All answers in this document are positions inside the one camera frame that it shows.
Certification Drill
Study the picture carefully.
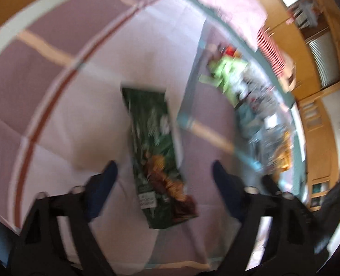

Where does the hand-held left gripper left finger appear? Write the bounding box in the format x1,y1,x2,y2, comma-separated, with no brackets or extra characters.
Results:
9,160,119,276

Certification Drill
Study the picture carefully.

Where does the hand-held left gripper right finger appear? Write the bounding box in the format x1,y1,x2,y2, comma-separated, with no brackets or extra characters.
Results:
212,160,331,276

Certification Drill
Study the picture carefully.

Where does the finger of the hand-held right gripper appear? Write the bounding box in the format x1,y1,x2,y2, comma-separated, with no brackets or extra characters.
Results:
261,175,283,196

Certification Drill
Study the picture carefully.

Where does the green snack packet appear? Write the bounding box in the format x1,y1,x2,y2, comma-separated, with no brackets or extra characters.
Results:
121,87,200,230

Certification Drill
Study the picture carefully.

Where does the clear plastic bin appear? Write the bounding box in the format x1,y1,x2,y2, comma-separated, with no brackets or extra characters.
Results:
176,20,308,204

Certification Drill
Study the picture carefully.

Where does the pile of wrappers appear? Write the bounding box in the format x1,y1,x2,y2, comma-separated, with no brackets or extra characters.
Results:
199,43,294,176

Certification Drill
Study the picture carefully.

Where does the pink checked blanket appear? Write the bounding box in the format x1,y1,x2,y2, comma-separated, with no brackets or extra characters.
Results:
0,0,298,274

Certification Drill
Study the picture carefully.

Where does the row of books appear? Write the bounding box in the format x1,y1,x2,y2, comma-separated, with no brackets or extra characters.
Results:
287,0,321,30

